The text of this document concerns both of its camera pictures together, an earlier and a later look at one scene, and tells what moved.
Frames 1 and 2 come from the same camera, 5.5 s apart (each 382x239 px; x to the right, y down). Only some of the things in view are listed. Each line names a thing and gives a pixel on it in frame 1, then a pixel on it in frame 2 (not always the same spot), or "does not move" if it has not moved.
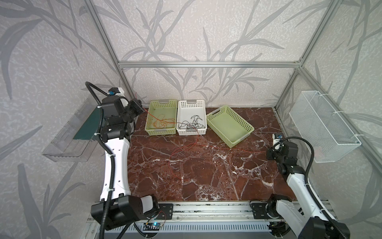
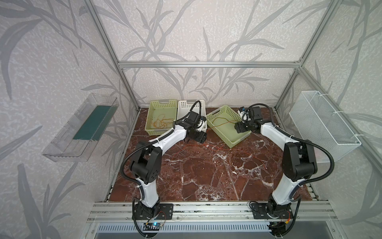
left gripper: (135, 107) to (200, 137)
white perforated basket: (191, 119) does not move
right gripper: (271, 154) to (239, 127)
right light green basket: (228, 126) does not move
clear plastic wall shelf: (76, 141) does not move
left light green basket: (162, 117) does not move
